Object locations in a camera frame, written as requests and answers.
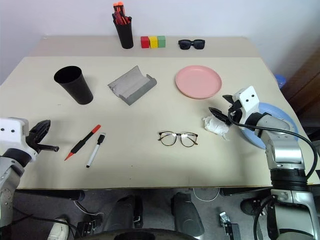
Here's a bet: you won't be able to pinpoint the black sunglasses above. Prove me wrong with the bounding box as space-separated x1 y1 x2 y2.
177 39 207 51

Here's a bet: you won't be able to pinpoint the metal caster bracket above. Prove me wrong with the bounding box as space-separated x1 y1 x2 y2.
218 211 241 236

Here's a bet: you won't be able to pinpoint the blue round container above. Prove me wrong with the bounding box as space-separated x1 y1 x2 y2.
274 73 287 89

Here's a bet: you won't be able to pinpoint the brown wooden furniture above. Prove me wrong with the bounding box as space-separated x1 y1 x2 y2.
281 49 320 126

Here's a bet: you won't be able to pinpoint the pink plate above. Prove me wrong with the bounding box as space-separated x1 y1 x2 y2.
174 65 223 100

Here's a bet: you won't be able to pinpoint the dark shoe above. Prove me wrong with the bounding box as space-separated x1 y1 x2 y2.
240 196 266 216

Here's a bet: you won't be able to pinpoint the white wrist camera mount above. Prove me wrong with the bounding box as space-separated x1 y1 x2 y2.
231 85 261 119
0 117 39 161

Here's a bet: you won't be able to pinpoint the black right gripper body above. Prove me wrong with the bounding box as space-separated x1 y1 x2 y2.
226 100 248 126

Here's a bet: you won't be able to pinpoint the dark rounded shape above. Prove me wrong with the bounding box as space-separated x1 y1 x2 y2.
170 191 205 236
103 194 144 232

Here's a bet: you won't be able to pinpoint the white floor cable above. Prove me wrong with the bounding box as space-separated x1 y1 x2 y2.
191 187 221 202

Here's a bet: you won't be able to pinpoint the black pen holder cup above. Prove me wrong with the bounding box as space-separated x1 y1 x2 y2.
113 19 134 50

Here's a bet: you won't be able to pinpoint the tortoiseshell round eyeglasses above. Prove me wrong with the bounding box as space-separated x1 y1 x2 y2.
157 130 200 148

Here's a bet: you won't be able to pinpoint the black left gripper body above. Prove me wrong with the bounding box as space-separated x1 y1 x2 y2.
24 131 44 156

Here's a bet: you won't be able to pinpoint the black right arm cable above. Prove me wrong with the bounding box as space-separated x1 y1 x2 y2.
227 109 320 186

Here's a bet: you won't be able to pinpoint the empty black cup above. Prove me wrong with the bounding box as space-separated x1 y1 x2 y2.
53 65 94 106

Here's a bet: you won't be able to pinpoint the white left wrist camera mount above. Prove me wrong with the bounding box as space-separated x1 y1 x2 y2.
0 117 39 161

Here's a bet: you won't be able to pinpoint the crumpled white tissue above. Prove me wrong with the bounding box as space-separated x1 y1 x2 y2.
201 115 232 141

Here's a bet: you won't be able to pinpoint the white shoe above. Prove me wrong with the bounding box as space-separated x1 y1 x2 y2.
46 218 70 240

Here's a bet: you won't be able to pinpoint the black table frame bar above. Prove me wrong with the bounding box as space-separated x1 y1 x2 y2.
14 189 86 202
219 186 274 197

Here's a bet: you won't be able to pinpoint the blue plate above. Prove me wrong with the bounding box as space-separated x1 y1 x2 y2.
239 101 300 151

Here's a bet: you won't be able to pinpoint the black box on floor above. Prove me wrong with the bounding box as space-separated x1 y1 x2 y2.
75 219 104 236

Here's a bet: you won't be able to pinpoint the long red black pen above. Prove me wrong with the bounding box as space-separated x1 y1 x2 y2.
63 124 102 162

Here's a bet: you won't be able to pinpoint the white marker black cap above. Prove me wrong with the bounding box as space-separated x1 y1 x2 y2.
85 132 107 169

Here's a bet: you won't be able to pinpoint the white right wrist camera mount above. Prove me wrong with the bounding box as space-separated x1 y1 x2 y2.
231 85 261 119

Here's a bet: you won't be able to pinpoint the grey open glasses case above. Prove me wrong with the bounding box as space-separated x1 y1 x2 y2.
107 65 158 107

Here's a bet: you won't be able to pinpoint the black lower body cable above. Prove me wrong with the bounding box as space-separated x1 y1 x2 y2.
252 194 276 240

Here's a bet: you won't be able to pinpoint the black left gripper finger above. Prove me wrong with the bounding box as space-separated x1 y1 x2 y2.
29 119 52 141
37 143 60 153

